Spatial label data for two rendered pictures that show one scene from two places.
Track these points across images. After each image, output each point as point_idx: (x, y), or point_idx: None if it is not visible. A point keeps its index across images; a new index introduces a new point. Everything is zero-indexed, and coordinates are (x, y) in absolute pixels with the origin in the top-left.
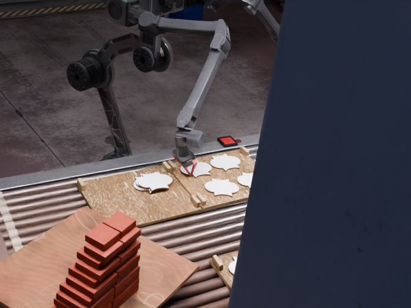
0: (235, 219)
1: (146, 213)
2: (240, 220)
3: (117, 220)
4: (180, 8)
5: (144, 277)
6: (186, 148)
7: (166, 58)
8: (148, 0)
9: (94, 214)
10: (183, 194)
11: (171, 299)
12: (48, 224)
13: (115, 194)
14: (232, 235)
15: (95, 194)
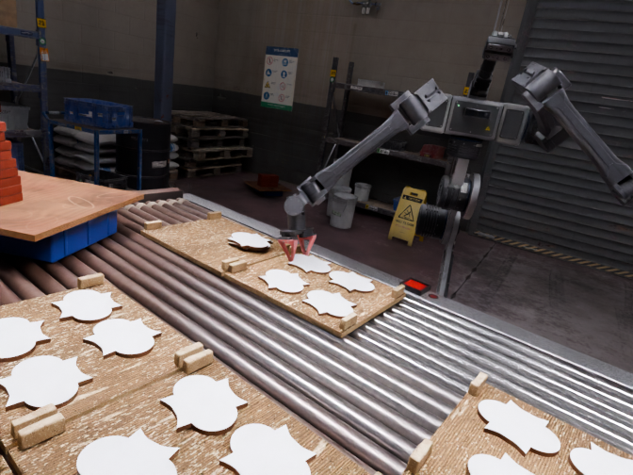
0: (225, 303)
1: (187, 244)
2: (229, 310)
3: None
4: (510, 139)
5: (9, 212)
6: (291, 218)
7: (468, 199)
8: (446, 106)
9: (129, 196)
10: (246, 260)
11: (26, 270)
12: (147, 215)
13: (214, 230)
14: (179, 300)
15: (205, 223)
